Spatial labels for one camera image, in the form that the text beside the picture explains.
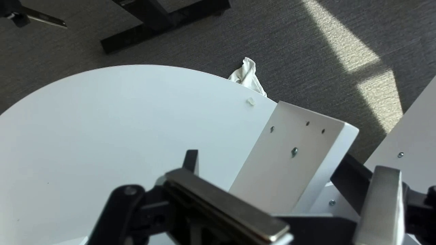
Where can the wide white cabinet door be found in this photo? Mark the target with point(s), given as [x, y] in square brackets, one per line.
[287, 158]

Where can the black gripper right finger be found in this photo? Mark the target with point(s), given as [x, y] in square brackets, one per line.
[382, 205]

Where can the black floor stand foot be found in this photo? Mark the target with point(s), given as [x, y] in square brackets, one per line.
[32, 16]

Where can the white toy kitchen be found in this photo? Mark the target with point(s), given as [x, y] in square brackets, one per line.
[335, 199]

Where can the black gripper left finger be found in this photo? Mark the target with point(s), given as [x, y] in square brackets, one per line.
[219, 213]

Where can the crumpled white cloth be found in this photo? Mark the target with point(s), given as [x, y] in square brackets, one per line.
[247, 75]

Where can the black table base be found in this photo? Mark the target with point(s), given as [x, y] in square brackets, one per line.
[155, 22]

